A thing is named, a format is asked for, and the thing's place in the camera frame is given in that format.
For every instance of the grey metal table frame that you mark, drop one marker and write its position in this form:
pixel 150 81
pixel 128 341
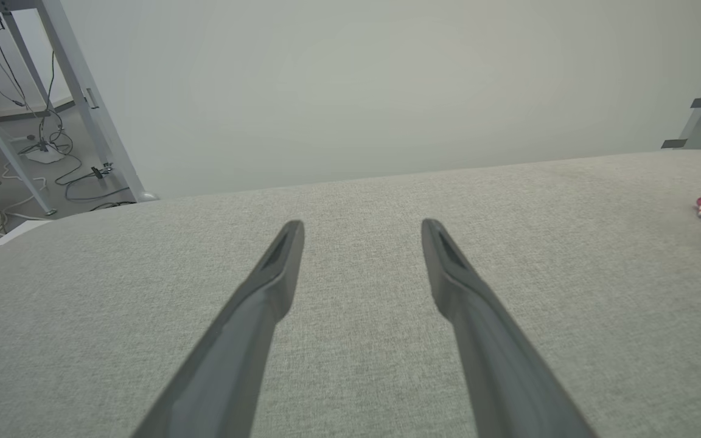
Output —
pixel 83 91

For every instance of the white power strip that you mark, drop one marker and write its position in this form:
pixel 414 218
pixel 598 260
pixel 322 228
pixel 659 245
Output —
pixel 45 154

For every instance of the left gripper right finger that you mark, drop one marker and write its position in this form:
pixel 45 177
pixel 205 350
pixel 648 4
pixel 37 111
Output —
pixel 509 389

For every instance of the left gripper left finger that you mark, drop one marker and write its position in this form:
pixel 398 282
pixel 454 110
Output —
pixel 223 377

